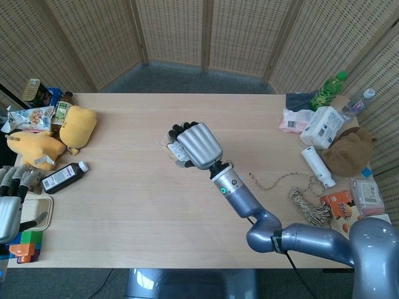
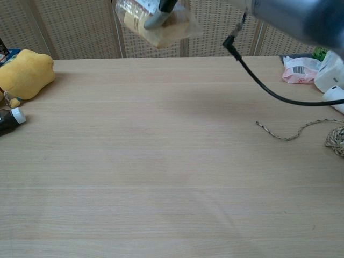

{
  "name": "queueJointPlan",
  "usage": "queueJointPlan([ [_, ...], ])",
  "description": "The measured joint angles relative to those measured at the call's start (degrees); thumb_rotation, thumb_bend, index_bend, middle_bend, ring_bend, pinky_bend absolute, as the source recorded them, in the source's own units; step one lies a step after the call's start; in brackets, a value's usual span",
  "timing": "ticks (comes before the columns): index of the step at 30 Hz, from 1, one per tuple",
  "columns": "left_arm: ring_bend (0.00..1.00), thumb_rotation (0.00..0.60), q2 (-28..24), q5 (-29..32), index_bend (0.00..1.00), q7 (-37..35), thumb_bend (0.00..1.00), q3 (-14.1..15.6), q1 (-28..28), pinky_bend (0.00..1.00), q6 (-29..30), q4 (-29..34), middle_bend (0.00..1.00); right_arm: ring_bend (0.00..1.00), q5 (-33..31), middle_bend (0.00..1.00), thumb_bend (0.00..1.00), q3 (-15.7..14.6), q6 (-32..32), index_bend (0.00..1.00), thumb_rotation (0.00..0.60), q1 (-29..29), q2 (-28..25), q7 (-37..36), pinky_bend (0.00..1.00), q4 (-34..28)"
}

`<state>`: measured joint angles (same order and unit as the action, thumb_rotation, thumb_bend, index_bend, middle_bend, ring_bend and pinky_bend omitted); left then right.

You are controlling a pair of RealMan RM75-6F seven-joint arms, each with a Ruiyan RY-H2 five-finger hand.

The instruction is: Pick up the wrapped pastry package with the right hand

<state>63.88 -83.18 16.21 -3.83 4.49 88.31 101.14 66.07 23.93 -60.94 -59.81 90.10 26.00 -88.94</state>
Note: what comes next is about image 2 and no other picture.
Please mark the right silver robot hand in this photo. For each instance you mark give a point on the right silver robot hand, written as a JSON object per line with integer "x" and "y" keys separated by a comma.
{"x": 157, "y": 18}

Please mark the small snack packet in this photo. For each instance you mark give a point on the small snack packet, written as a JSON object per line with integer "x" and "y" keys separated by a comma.
{"x": 166, "y": 35}

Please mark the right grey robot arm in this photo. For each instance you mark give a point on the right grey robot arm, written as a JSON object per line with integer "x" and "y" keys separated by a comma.
{"x": 301, "y": 18}

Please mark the bamboo folding screen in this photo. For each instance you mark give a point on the bamboo folding screen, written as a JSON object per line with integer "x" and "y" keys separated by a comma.
{"x": 80, "y": 29}

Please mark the yellow bread-shaped plush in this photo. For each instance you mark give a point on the yellow bread-shaped plush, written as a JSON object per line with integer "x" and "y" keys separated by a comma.
{"x": 27, "y": 74}

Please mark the blue box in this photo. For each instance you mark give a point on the blue box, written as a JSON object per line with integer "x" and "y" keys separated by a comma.
{"x": 13, "y": 53}

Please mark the pink plastic package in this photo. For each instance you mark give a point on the pink plastic package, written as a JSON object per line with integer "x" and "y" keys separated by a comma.
{"x": 298, "y": 71}

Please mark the dark bottle with white cap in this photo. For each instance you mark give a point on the dark bottle with white cap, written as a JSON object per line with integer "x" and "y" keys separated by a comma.
{"x": 10, "y": 119}

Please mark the white tissue pack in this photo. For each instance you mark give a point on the white tissue pack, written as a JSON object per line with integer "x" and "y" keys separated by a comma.
{"x": 332, "y": 72}

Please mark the white cylindrical bottle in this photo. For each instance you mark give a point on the white cylindrical bottle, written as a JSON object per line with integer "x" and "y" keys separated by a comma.
{"x": 336, "y": 96}

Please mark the striped twine bundle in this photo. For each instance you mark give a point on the striped twine bundle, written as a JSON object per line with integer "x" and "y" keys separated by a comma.
{"x": 336, "y": 139}

